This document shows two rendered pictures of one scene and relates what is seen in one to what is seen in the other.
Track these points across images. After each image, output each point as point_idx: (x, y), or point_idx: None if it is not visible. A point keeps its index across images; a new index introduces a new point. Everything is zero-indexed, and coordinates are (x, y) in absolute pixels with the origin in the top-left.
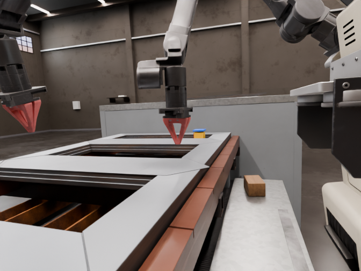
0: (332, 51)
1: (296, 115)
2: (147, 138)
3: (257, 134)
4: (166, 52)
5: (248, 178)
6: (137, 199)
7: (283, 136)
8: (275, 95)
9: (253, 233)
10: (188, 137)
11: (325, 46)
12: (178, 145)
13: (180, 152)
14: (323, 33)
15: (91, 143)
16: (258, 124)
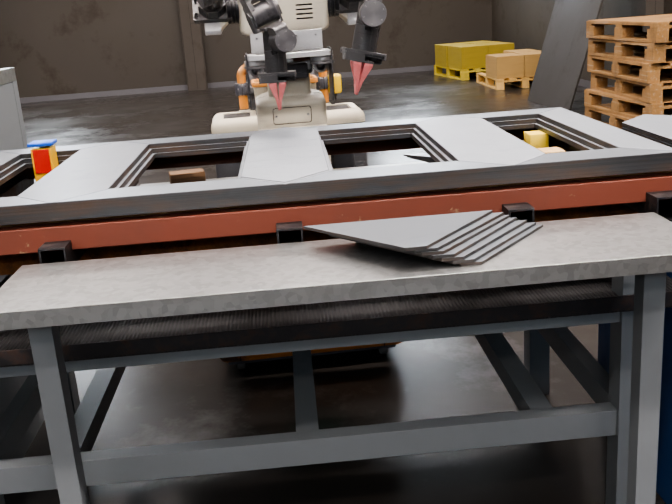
0: (214, 21)
1: (18, 105)
2: (56, 172)
3: (2, 150)
4: (277, 15)
5: (186, 172)
6: (370, 125)
7: (18, 147)
8: (0, 71)
9: None
10: (7, 170)
11: (214, 15)
12: (143, 152)
13: (151, 162)
14: (220, 4)
15: (97, 190)
16: (0, 129)
